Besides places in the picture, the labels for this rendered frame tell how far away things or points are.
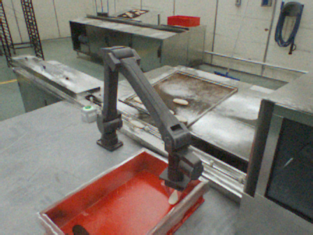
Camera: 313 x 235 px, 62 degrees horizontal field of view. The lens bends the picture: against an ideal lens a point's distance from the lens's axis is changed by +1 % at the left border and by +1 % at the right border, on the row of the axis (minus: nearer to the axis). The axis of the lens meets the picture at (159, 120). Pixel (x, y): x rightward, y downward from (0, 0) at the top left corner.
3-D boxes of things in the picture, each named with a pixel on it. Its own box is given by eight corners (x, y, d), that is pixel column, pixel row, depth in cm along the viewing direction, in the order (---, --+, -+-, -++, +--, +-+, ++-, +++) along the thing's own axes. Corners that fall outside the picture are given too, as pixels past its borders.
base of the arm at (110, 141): (96, 143, 132) (111, 152, 126) (93, 129, 129) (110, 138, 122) (108, 136, 138) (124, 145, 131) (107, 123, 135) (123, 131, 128)
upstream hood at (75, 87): (12, 64, 250) (10, 55, 246) (31, 61, 261) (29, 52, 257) (77, 103, 170) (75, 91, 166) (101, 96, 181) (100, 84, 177)
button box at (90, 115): (81, 124, 158) (78, 108, 152) (93, 119, 162) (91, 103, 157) (88, 129, 152) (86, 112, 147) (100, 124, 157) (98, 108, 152)
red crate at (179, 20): (166, 24, 483) (166, 16, 477) (178, 22, 506) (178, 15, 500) (188, 26, 453) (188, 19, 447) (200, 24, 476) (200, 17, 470)
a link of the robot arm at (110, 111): (119, 36, 104) (96, 38, 98) (137, 50, 96) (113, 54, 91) (114, 122, 132) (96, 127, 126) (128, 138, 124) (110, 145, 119)
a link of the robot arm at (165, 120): (129, 56, 102) (104, 61, 97) (133, 45, 98) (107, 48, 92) (191, 144, 87) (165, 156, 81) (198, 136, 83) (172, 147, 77)
